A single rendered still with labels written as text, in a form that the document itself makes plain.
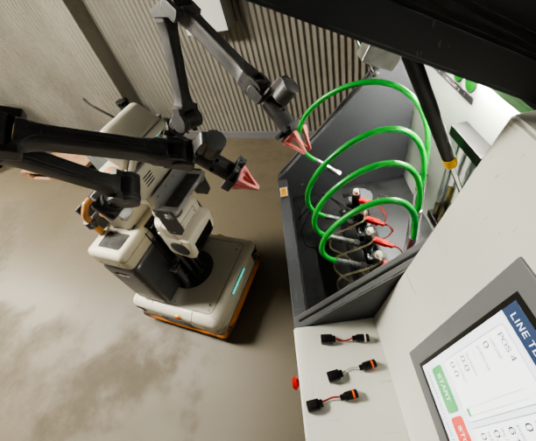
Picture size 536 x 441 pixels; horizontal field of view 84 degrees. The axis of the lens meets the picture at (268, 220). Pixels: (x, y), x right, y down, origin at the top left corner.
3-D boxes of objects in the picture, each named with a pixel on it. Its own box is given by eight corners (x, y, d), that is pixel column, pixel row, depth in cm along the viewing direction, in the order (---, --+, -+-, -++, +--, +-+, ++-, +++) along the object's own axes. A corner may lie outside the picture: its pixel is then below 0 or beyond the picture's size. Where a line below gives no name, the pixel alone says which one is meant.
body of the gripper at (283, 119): (306, 120, 96) (292, 101, 95) (287, 131, 90) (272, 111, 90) (296, 131, 101) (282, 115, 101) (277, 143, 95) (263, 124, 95)
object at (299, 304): (284, 205, 140) (278, 180, 129) (293, 203, 140) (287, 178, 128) (300, 336, 99) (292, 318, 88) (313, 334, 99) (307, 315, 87)
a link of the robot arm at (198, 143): (170, 141, 83) (171, 169, 80) (179, 116, 73) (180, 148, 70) (211, 147, 88) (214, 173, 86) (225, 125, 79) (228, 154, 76)
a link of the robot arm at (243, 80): (184, 10, 102) (158, 11, 95) (188, -8, 98) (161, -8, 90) (270, 98, 100) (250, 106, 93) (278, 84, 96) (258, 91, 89)
